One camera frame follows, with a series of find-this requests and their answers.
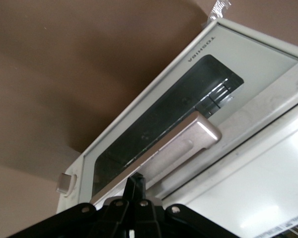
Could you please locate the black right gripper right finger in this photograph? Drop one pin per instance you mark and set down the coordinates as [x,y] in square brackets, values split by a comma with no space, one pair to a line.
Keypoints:
[159,223]

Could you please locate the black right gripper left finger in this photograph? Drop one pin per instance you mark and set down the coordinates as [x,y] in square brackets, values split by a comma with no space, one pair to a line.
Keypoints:
[109,220]

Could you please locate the oven door with glass window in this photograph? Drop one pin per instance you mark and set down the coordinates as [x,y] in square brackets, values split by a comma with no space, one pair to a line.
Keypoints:
[164,111]

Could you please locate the silver oven knob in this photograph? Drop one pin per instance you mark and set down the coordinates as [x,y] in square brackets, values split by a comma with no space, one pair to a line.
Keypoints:
[64,183]

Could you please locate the white toaster oven body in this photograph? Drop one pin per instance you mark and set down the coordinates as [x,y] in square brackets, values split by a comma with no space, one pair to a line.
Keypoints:
[263,173]

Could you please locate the brown table cloth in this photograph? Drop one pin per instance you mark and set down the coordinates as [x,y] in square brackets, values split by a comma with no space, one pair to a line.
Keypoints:
[64,74]

